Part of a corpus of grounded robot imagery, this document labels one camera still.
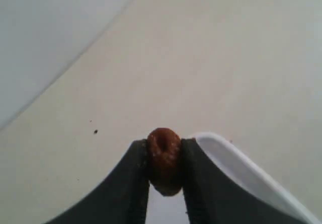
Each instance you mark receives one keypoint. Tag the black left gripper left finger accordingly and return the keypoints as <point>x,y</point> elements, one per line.
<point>122,197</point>

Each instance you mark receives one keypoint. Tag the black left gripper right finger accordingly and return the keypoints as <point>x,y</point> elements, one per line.
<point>213,197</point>

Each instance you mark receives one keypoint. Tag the dark red hawthorn berry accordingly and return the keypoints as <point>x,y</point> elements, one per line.
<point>164,161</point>

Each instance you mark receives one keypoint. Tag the white rectangular plastic tray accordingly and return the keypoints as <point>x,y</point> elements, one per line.
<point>248,175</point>

